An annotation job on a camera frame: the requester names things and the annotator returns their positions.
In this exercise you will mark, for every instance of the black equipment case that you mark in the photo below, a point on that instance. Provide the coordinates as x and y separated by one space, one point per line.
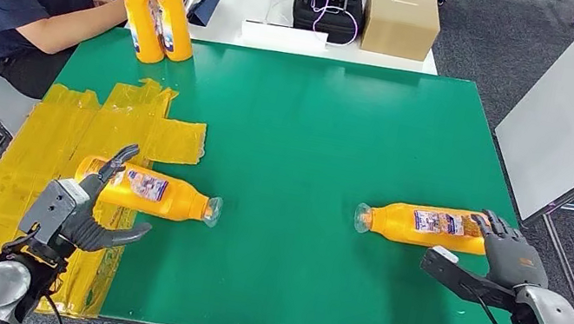
338 32

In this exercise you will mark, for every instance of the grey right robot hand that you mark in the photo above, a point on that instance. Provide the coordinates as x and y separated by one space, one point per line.
515 263

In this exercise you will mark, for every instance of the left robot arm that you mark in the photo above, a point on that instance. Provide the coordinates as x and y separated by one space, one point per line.
3 288

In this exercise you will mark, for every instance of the brown cardboard box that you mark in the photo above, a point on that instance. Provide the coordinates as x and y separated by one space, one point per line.
401 22

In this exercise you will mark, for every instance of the person's left hand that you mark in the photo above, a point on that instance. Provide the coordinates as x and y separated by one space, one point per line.
102 0

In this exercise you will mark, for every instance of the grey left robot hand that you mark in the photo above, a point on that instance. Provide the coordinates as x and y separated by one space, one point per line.
89 230

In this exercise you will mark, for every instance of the person's right forearm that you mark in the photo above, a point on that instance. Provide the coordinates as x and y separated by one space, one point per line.
76 26

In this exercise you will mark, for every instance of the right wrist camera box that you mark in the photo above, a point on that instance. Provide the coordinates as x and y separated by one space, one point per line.
454 276

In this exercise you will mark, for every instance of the green table mat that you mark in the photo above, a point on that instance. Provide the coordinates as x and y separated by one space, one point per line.
294 156

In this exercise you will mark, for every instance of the orange detergent bottle clear cap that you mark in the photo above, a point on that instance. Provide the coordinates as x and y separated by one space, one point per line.
137 13
176 20
393 222
181 201

